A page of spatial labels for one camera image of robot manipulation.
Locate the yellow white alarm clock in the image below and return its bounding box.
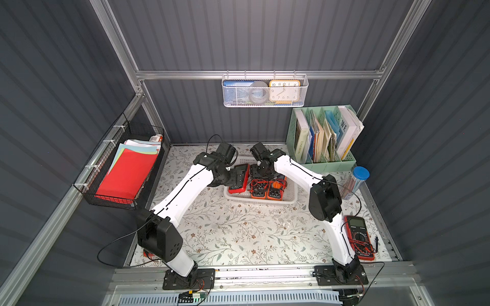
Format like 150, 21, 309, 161
269, 80, 301, 104

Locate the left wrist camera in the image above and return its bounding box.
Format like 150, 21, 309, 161
215, 142, 238, 167

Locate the red paper folder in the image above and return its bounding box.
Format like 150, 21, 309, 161
95, 147, 158, 205

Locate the grey tape roll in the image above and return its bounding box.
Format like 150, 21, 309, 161
248, 81, 269, 105

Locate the blue-lid clear pencil jar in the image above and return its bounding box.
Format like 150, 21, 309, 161
339, 167, 370, 200

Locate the black wire wall basket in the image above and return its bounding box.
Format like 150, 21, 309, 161
73, 119, 166, 210

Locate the large red multimeter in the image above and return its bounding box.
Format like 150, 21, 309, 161
228, 164, 250, 194

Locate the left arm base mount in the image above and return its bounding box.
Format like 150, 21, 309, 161
162, 269, 216, 291

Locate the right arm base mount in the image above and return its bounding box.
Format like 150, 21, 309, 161
312, 265, 370, 286

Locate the blue box in basket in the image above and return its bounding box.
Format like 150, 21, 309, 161
222, 80, 253, 107

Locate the green desk file organizer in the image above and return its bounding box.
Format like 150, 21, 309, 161
287, 105, 364, 173

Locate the white plastic basket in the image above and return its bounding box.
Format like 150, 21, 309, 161
223, 156, 298, 205

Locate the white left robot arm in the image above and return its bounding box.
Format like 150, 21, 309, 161
137, 143, 238, 282

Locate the small dark green-screen multimeter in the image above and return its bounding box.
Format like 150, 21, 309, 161
250, 168, 276, 181

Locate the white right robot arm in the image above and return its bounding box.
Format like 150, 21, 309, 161
250, 142, 361, 283

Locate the white wire wall basket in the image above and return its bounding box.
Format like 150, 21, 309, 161
222, 73, 310, 108

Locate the orange multimeter with leads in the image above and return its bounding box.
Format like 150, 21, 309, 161
250, 178, 269, 200

